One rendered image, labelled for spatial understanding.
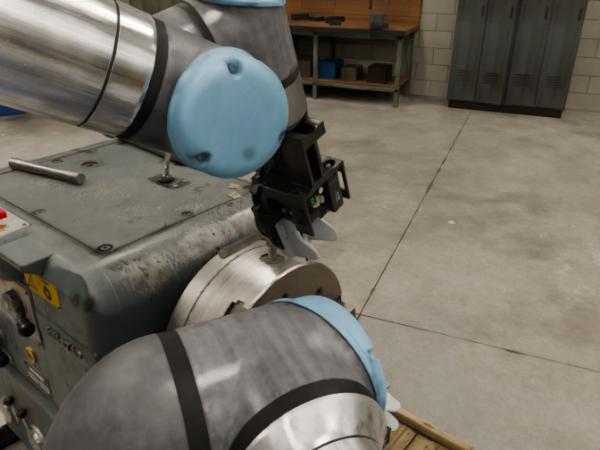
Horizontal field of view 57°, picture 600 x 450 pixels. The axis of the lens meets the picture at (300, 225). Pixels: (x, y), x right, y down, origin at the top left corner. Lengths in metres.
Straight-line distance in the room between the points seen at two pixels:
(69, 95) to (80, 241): 0.64
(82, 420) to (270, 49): 0.32
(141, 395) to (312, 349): 0.12
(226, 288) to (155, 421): 0.47
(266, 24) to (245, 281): 0.44
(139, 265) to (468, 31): 6.08
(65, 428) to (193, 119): 0.22
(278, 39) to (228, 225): 0.52
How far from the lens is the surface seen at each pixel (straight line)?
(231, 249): 0.62
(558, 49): 6.69
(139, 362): 0.39
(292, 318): 0.41
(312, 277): 0.89
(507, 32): 6.60
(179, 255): 0.90
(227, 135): 0.32
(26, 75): 0.31
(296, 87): 0.52
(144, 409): 0.38
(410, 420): 1.08
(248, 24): 0.48
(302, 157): 0.53
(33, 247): 0.95
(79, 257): 0.89
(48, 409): 1.24
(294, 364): 0.38
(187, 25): 0.47
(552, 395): 2.63
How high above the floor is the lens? 1.67
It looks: 27 degrees down
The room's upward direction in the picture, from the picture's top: straight up
